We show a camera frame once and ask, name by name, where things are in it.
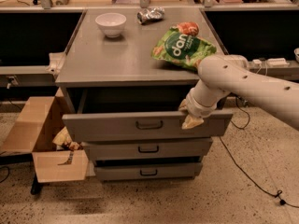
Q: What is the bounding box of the snack packet in box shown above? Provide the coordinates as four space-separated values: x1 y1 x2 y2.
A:
52 127 83 151

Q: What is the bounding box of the black floor cable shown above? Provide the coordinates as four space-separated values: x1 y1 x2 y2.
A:
218 96 299 209

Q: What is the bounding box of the grey bottom drawer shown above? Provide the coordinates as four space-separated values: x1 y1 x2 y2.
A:
94 162 203 181

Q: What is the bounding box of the grey top drawer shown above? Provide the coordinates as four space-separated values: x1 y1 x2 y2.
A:
63 110 233 142

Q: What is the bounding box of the grey drawer cabinet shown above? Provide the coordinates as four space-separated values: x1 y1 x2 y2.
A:
55 7 238 183

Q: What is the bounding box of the white bowl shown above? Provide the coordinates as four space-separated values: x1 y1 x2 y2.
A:
95 13 127 38

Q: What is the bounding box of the grey drawer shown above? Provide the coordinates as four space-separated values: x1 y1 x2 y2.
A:
63 110 233 142
94 162 203 181
82 138 212 161

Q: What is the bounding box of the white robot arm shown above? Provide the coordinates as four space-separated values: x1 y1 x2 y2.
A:
179 55 299 130

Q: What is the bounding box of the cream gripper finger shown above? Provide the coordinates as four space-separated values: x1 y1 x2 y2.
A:
181 115 204 130

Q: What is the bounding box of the open cardboard box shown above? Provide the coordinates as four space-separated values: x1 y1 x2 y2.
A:
1 90 89 183

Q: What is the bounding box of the white power strip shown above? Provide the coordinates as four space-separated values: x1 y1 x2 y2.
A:
251 58 289 68

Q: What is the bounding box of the crumpled silver foil bag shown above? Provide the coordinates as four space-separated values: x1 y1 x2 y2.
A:
137 7 164 24

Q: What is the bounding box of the green chip bag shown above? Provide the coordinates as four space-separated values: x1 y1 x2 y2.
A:
151 28 217 71

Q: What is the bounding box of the grey middle drawer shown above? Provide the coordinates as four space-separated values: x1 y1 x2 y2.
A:
82 138 212 161

